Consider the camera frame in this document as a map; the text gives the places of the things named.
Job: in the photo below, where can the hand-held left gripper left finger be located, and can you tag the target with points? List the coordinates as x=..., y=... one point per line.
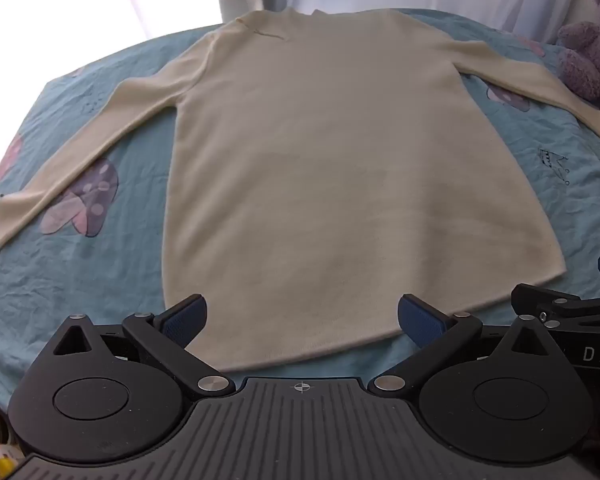
x=185, y=321

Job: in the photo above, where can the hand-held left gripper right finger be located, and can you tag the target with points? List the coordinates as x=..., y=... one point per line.
x=422, y=322

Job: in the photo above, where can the cream knit sweater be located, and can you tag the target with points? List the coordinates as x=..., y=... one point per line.
x=330, y=185

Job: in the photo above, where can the blue printed bed sheet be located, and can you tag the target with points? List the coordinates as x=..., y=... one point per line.
x=70, y=280

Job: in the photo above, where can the purple plush toy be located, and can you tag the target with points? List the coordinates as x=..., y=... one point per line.
x=587, y=55

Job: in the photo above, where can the yellow object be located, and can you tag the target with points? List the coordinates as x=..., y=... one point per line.
x=2, y=465

